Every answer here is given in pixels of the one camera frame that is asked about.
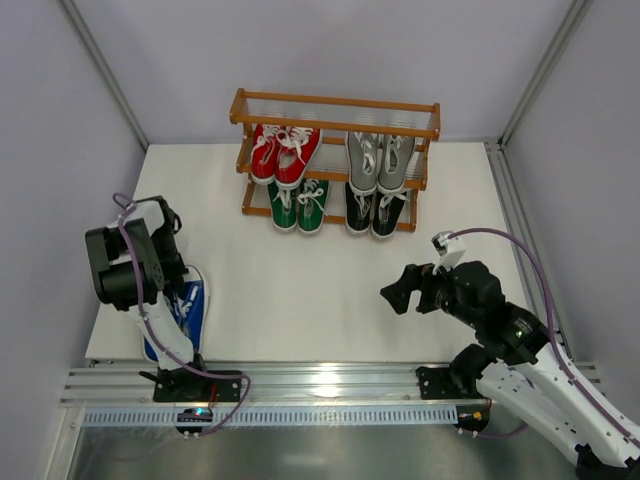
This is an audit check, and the black sneaker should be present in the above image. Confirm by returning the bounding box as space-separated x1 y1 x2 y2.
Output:
371 190 409 240
345 184 374 235

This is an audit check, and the green sneaker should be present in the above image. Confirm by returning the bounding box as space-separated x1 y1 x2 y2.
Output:
296 179 330 235
267 182 297 233

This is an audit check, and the grey sneaker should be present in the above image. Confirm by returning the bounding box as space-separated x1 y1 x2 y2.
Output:
345 132 379 195
377 135 416 195

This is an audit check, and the red sneaker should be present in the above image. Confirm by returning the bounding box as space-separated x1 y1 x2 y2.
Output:
275 127 322 190
250 124 281 185

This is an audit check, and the blue sneaker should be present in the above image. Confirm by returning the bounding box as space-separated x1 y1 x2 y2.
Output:
141 336 158 365
170 264 210 353

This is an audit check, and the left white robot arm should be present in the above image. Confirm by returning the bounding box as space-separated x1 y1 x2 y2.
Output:
84 196 212 403

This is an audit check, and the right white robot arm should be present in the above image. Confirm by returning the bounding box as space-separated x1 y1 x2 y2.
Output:
380 261 639 479

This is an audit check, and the wooden shoe shelf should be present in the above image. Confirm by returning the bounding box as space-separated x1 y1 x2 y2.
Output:
229 88 441 232

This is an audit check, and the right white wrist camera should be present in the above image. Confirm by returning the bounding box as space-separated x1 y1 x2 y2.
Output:
431 231 466 274

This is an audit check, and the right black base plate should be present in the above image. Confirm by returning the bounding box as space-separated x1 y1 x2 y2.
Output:
415 366 482 400

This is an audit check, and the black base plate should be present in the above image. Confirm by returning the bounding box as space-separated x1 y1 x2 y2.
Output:
415 366 482 400
138 369 242 403

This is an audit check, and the aluminium right side rail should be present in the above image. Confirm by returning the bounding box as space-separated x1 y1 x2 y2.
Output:
483 139 574 361

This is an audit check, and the aluminium rail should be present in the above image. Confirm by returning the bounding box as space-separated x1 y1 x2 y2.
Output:
483 139 574 361
59 362 606 407

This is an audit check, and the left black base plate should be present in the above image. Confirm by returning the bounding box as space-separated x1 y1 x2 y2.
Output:
138 369 242 403

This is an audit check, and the right aluminium corner post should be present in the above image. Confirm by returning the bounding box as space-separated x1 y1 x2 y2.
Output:
498 0 593 149

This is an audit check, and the aluminium corner post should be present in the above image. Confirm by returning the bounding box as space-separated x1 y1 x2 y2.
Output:
498 0 593 149
56 0 150 152

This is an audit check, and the aluminium front rail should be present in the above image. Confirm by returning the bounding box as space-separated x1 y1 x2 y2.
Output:
59 362 606 407

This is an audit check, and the slotted grey cable duct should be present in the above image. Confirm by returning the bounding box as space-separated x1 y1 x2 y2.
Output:
82 404 458 428

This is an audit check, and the left aluminium corner post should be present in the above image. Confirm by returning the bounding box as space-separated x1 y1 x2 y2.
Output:
56 0 150 152

